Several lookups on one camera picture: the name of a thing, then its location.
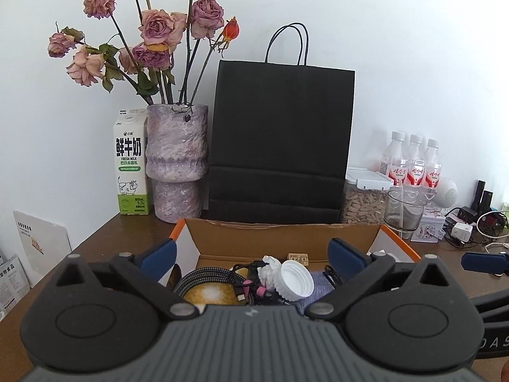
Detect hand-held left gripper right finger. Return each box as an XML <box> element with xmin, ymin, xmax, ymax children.
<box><xmin>304</xmin><ymin>237</ymin><xmax>458</xmax><ymax>323</ymax></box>

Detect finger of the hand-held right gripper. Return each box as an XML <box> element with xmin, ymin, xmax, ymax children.
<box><xmin>460</xmin><ymin>251</ymin><xmax>509</xmax><ymax>276</ymax></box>

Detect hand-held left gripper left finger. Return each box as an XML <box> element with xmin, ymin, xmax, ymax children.
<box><xmin>55</xmin><ymin>238</ymin><xmax>199</xmax><ymax>321</ymax></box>

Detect grey blue fabric pouch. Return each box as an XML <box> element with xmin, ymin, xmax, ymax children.
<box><xmin>294</xmin><ymin>271</ymin><xmax>335</xmax><ymax>316</ymax></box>

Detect black and white braided cable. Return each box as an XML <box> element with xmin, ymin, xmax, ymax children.
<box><xmin>173</xmin><ymin>268</ymin><xmax>240</xmax><ymax>308</ymax></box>

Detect white ribbed plastic cap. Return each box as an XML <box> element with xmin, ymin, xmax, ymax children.
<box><xmin>275</xmin><ymin>259</ymin><xmax>315</xmax><ymax>302</ymax></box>

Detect yellow and white plush toy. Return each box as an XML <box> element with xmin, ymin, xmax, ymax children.
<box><xmin>185</xmin><ymin>282</ymin><xmax>236</xmax><ymax>308</ymax></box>

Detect orange edged cardboard box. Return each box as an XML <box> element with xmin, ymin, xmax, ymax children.
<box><xmin>167</xmin><ymin>217</ymin><xmax>422</xmax><ymax>308</ymax></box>

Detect white tissue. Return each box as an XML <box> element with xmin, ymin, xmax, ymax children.
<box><xmin>257</xmin><ymin>255</ymin><xmax>285</xmax><ymax>292</ymax></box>

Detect thin black cable pink tie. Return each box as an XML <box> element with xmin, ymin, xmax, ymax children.
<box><xmin>228</xmin><ymin>260</ymin><xmax>288</xmax><ymax>307</ymax></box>

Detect clear seed container white lid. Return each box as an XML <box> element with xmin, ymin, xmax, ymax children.
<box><xmin>341</xmin><ymin>166</ymin><xmax>393</xmax><ymax>226</ymax></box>

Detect white power adapter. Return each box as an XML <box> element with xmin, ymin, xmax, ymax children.
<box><xmin>447</xmin><ymin>222</ymin><xmax>474</xmax><ymax>244</ymax></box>

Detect black charger block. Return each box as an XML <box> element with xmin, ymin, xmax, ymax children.
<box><xmin>455</xmin><ymin>206</ymin><xmax>480</xmax><ymax>222</ymax></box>

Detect floral tin box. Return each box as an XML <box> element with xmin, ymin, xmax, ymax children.
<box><xmin>410</xmin><ymin>206</ymin><xmax>446</xmax><ymax>244</ymax></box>

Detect white round speaker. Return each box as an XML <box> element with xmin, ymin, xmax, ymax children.
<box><xmin>431</xmin><ymin>177</ymin><xmax>458</xmax><ymax>210</ymax></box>

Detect clear drinking glass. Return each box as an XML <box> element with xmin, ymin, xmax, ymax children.
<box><xmin>383</xmin><ymin>189</ymin><xmax>429</xmax><ymax>242</ymax></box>

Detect white and green milk carton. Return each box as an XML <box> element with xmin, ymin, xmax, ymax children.
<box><xmin>113</xmin><ymin>108</ymin><xmax>151</xmax><ymax>216</ymax></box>

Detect mottled purple ceramic vase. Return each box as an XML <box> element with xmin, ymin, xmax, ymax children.
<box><xmin>145</xmin><ymin>103</ymin><xmax>210</xmax><ymax>224</ymax></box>

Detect red label water bottle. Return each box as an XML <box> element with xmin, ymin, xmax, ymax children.
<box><xmin>422</xmin><ymin>138</ymin><xmax>443</xmax><ymax>190</ymax></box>
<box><xmin>379</xmin><ymin>130</ymin><xmax>408</xmax><ymax>186</ymax></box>
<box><xmin>403</xmin><ymin>134</ymin><xmax>426</xmax><ymax>188</ymax></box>

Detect white card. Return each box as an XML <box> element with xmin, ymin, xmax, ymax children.
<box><xmin>13</xmin><ymin>209</ymin><xmax>73</xmax><ymax>288</ymax></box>

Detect black paper shopping bag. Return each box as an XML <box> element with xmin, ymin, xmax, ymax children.
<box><xmin>206</xmin><ymin>23</ymin><xmax>356</xmax><ymax>225</ymax></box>

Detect white printed packet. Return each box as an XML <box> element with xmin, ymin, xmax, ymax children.
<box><xmin>0</xmin><ymin>252</ymin><xmax>31</xmax><ymax>320</ymax></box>

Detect dried pink rose bouquet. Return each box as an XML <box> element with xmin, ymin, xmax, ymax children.
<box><xmin>48</xmin><ymin>0</ymin><xmax>240</xmax><ymax>106</ymax></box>

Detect white charger with cables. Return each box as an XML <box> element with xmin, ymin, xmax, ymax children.
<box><xmin>443</xmin><ymin>216</ymin><xmax>488</xmax><ymax>248</ymax></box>

